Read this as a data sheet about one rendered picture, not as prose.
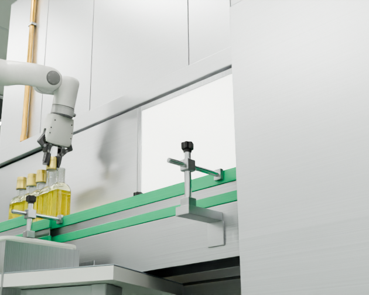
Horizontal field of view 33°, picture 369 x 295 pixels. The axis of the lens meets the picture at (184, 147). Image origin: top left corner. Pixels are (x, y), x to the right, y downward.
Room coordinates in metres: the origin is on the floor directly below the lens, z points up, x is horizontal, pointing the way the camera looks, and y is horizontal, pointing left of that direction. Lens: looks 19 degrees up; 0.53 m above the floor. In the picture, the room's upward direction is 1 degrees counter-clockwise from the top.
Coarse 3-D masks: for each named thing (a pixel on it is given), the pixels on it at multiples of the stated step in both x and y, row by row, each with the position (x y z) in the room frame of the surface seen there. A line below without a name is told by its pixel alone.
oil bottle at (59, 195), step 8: (56, 184) 1.92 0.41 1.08; (64, 184) 1.93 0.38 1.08; (48, 192) 1.94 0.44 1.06; (56, 192) 1.91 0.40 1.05; (64, 192) 1.93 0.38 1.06; (48, 200) 1.94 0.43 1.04; (56, 200) 1.91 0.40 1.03; (64, 200) 1.93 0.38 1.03; (48, 208) 1.94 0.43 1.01; (56, 208) 1.91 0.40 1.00; (64, 208) 1.93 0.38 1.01; (56, 216) 1.91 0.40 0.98
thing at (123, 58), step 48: (48, 0) 2.33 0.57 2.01; (96, 0) 2.09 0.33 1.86; (144, 0) 1.90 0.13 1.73; (192, 0) 1.74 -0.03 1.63; (48, 48) 2.31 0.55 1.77; (96, 48) 2.08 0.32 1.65; (144, 48) 1.90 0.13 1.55; (192, 48) 1.74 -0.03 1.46; (48, 96) 2.29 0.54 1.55; (96, 96) 2.08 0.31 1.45; (144, 96) 1.86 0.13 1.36; (0, 144) 2.54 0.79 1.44; (0, 192) 2.52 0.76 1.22
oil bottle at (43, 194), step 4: (44, 188) 1.97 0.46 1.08; (48, 188) 1.96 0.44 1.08; (40, 192) 1.98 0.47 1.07; (44, 192) 1.96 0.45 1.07; (40, 196) 1.98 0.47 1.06; (44, 196) 1.96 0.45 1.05; (40, 200) 1.98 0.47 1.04; (44, 200) 1.96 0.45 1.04; (40, 204) 1.97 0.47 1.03; (44, 204) 1.96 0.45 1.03; (40, 208) 1.97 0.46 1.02; (44, 208) 1.96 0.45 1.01; (40, 212) 1.97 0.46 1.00; (44, 212) 1.96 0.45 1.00
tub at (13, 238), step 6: (0, 240) 1.55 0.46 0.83; (12, 240) 1.54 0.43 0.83; (18, 240) 1.55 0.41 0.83; (24, 240) 1.55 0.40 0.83; (30, 240) 1.56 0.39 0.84; (36, 240) 1.58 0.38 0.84; (42, 240) 1.59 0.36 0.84; (54, 246) 1.63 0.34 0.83; (60, 246) 1.64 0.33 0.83; (66, 246) 1.64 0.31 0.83; (72, 246) 1.66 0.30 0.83
